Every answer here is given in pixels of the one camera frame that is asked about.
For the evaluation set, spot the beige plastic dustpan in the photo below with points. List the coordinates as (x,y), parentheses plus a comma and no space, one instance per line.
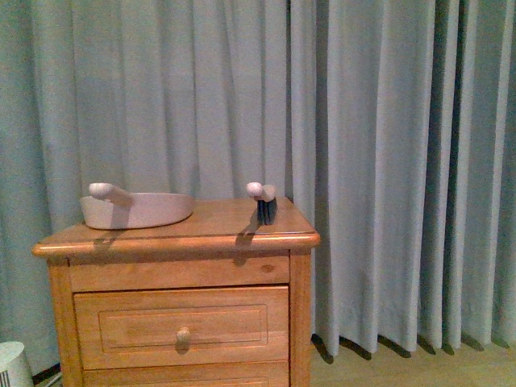
(107,207)

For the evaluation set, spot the wooden nightstand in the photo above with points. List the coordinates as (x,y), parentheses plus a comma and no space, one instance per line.
(242,289)

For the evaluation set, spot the light blue-grey curtain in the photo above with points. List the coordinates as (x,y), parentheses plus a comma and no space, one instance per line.
(391,124)

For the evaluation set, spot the wooden drawer knob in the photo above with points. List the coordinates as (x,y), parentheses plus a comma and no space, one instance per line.
(183,340)

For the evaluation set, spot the white round appliance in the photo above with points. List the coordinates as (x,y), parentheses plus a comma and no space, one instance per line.
(15,369)

